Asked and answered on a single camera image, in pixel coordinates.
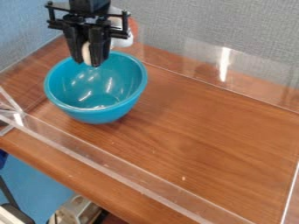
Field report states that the clear acrylic back barrier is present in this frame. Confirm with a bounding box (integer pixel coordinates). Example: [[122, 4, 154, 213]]
[[123, 22, 299, 114]]

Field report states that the clear acrylic front barrier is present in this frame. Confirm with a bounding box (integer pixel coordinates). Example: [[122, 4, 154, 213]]
[[0, 110, 254, 224]]

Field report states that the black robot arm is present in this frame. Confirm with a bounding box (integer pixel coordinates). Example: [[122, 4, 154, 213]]
[[46, 0, 134, 67]]

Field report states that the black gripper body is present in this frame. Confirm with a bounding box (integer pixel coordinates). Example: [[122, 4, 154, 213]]
[[44, 1, 131, 39]]

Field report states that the black chair leg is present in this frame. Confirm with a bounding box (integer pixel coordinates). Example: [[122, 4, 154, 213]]
[[0, 176, 36, 224]]

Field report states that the white device under table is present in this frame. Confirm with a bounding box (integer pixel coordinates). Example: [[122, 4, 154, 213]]
[[47, 194, 103, 224]]

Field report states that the white brown toy mushroom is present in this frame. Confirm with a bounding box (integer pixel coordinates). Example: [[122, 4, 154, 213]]
[[82, 17, 138, 66]]

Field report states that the blue bowl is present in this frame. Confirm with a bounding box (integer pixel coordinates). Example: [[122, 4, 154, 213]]
[[43, 51, 149, 124]]

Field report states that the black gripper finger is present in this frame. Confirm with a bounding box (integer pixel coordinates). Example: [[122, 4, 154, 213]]
[[89, 27, 111, 67], [63, 25, 89, 64]]

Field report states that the clear acrylic left bracket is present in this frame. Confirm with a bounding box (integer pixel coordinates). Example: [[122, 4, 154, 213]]
[[0, 87, 24, 137]]

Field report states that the clear acrylic barrier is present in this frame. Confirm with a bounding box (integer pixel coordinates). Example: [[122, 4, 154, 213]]
[[123, 22, 299, 114], [0, 110, 254, 224]]

